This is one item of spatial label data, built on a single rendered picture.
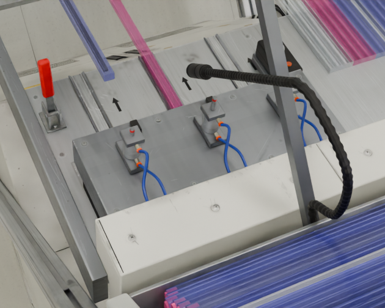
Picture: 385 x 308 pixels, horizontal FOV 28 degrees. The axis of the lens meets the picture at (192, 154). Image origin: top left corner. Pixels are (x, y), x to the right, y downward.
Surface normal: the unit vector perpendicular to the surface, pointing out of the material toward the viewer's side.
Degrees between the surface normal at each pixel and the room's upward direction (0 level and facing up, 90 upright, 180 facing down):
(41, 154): 48
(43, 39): 0
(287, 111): 0
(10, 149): 0
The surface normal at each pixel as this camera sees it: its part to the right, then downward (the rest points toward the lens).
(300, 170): 0.36, 0.14
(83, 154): 0.07, -0.60
